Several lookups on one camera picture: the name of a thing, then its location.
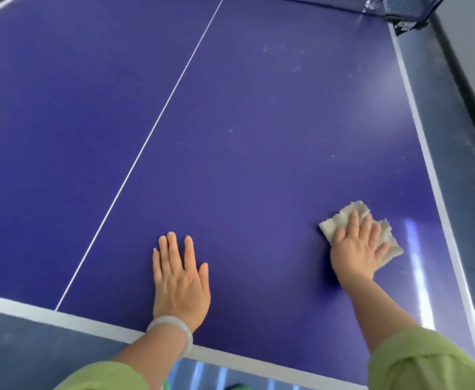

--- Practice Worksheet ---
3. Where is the person's right hand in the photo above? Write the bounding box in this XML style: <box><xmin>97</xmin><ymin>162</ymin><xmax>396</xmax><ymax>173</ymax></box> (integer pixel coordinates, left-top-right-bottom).
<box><xmin>329</xmin><ymin>210</ymin><xmax>392</xmax><ymax>287</ymax></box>

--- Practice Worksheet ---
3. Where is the person's left hand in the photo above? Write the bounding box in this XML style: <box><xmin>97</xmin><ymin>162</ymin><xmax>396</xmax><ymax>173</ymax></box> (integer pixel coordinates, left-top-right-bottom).
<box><xmin>152</xmin><ymin>231</ymin><xmax>212</xmax><ymax>334</ymax></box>

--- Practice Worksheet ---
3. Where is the grey cleaning cloth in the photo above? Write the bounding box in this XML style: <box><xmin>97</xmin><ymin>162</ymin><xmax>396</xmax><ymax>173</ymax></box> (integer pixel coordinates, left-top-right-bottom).
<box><xmin>318</xmin><ymin>200</ymin><xmax>405</xmax><ymax>267</ymax></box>

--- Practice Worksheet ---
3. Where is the person's left forearm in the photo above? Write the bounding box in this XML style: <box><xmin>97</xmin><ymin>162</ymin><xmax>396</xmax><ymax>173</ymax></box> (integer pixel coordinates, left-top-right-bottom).
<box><xmin>111</xmin><ymin>324</ymin><xmax>188</xmax><ymax>390</ymax></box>

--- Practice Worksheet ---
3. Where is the person's right forearm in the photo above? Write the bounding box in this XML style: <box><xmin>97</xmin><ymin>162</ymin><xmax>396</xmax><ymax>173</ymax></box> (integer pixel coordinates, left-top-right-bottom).
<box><xmin>339</xmin><ymin>276</ymin><xmax>419</xmax><ymax>354</ymax></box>

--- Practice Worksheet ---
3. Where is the blue table tennis table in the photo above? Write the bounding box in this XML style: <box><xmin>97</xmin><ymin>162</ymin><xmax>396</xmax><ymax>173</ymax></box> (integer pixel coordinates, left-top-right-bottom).
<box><xmin>0</xmin><ymin>0</ymin><xmax>475</xmax><ymax>390</ymax></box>

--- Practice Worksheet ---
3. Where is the dark table tennis net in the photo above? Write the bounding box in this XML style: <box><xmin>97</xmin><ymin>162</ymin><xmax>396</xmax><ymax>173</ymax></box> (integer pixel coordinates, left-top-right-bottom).
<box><xmin>269</xmin><ymin>0</ymin><xmax>445</xmax><ymax>21</ymax></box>

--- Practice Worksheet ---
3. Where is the green right sleeve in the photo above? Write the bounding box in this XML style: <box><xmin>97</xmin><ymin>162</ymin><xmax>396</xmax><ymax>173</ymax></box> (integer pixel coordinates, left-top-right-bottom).
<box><xmin>367</xmin><ymin>326</ymin><xmax>475</xmax><ymax>390</ymax></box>

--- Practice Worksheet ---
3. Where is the white jade bracelet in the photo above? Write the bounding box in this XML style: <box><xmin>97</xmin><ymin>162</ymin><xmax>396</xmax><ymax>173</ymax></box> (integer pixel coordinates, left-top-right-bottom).
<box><xmin>146</xmin><ymin>315</ymin><xmax>194</xmax><ymax>358</ymax></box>

